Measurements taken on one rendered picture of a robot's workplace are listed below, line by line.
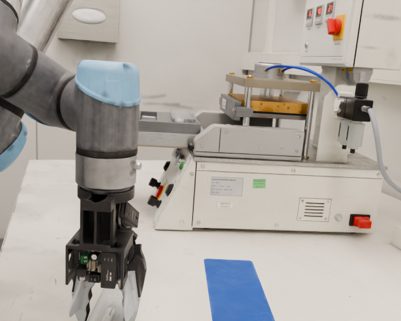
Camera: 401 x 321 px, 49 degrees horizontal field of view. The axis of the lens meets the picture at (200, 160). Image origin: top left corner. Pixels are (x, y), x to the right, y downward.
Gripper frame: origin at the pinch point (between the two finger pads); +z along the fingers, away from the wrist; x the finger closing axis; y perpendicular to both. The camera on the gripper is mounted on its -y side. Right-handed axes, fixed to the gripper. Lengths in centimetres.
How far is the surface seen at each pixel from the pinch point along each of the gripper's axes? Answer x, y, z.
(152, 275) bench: 3.9, -18.6, 2.8
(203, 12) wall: 3, -206, -63
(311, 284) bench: 33.5, -20.4, 2.9
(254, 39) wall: 33, -211, -51
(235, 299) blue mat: 18.9, -12.7, 2.8
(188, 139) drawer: 7, -47, -18
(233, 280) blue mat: 18.9, -19.2, 2.8
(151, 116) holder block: -4, -65, -21
